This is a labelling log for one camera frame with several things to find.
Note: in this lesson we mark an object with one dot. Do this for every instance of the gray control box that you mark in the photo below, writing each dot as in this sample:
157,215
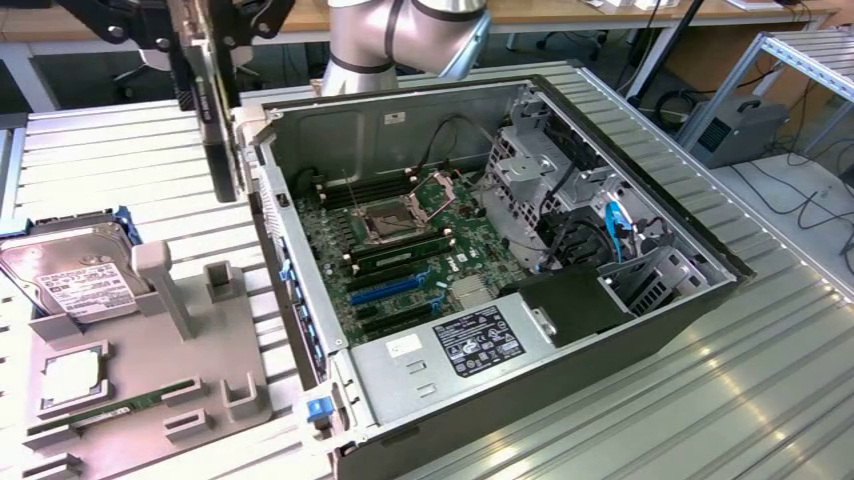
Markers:
747,135

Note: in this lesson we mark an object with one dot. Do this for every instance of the blue bracket retainer strip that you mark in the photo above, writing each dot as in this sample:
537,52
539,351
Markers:
310,332

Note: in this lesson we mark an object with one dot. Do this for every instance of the silver socket cover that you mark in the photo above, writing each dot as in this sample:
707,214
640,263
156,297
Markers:
433,195

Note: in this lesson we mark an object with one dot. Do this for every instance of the blue slot retention clip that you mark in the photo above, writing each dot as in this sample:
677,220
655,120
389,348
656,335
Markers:
437,300

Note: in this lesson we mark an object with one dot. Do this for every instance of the wooden desk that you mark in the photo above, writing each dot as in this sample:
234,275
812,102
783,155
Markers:
567,17

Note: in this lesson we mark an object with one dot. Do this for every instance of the green RAM stick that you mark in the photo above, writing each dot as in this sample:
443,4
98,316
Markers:
403,256
133,399

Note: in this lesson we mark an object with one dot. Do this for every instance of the green motherboard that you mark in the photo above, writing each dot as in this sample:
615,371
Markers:
480,235

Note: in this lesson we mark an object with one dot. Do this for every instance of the aluminium frame table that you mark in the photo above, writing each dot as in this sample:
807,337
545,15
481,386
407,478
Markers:
807,52

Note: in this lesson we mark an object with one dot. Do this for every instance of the open dark PC case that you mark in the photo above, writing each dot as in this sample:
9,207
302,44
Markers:
667,360

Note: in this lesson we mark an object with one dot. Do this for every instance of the blue disk carrier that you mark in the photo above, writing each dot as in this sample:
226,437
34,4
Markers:
13,227

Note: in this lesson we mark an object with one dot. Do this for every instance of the white case sticker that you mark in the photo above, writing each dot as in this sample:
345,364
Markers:
395,117

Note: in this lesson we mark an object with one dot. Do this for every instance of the silver hard disk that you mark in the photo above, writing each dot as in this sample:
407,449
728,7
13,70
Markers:
73,280

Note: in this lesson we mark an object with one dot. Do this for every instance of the silver drive cage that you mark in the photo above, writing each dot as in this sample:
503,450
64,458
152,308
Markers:
527,175

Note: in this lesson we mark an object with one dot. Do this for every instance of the black RAM slot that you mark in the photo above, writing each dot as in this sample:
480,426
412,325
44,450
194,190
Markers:
429,239
346,199
427,233
367,189
360,177
363,183

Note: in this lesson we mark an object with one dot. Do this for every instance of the perforated silver disk bay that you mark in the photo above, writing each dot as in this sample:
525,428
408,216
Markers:
660,290

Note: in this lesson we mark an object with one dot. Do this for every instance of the black office chair base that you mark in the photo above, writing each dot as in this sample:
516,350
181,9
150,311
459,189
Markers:
133,80
556,40

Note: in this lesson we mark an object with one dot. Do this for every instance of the silver power supply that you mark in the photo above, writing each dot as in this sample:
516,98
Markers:
400,380

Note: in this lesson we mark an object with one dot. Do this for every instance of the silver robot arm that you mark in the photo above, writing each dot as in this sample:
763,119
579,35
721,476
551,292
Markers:
413,45

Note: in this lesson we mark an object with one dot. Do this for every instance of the gray parts rack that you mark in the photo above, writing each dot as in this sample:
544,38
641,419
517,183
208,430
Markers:
166,380

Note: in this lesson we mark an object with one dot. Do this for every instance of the dark graphics card green board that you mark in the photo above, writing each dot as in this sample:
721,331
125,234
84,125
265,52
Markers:
216,150

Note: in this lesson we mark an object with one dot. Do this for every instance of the small blue bracket clip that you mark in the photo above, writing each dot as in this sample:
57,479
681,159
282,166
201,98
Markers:
284,272

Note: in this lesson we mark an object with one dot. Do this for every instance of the black plastic shroud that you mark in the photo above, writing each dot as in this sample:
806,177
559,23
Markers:
567,305

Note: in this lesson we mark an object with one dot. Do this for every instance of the silver CPU socket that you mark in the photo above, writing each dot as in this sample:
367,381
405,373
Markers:
387,220

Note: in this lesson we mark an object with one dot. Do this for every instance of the blue expansion slot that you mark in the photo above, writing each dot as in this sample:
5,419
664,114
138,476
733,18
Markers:
389,292

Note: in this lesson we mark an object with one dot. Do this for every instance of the black stand pole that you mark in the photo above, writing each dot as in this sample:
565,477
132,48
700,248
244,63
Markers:
667,50

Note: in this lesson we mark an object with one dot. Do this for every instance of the blue case latch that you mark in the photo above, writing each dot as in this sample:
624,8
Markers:
316,409

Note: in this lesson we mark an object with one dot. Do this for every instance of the silver chipset heatsink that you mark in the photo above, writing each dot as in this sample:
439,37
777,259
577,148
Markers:
473,292

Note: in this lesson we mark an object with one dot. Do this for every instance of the silver CPU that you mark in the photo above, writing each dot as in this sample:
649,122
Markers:
73,377

